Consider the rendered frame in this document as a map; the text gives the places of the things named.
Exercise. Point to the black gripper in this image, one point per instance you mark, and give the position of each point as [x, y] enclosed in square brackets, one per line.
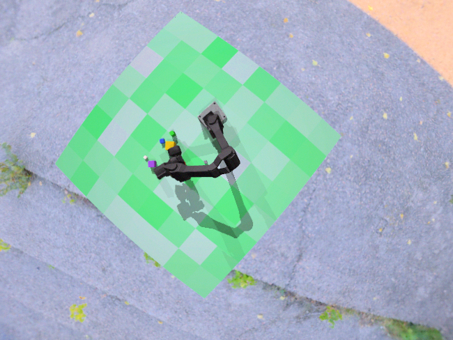
[175, 151]

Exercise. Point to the yellow block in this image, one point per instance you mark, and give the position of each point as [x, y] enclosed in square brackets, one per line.
[169, 144]

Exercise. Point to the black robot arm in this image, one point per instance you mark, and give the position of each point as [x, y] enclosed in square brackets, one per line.
[179, 171]

